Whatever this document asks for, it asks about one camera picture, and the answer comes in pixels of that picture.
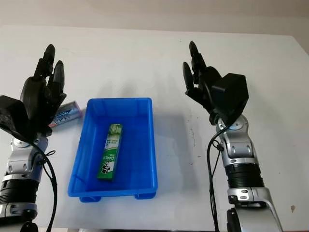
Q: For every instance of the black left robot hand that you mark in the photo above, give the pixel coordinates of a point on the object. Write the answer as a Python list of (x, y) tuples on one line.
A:
[(38, 96)]

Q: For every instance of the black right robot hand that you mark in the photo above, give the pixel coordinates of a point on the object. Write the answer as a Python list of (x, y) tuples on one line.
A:
[(205, 84)]

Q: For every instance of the purple white bag roll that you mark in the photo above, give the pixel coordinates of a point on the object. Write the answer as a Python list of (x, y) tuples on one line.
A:
[(67, 113)]

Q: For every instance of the green toothpaste box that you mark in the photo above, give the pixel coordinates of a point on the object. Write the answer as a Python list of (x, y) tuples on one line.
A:
[(109, 157)]

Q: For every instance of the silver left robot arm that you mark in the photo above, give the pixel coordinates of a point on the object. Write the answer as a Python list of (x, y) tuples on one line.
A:
[(21, 164)]

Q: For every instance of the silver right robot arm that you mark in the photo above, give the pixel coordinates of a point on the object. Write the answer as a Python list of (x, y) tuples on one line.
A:
[(239, 147)]

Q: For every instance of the blue plastic tray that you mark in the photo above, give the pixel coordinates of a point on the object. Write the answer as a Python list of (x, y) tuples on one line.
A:
[(137, 145)]

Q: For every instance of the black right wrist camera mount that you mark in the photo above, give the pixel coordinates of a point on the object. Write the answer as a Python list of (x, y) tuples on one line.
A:
[(231, 96)]

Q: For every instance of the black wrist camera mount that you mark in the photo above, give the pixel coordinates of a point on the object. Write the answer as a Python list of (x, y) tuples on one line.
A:
[(231, 96), (12, 111)]

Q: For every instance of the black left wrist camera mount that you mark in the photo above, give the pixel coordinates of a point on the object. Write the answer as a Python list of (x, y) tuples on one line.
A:
[(12, 111)]

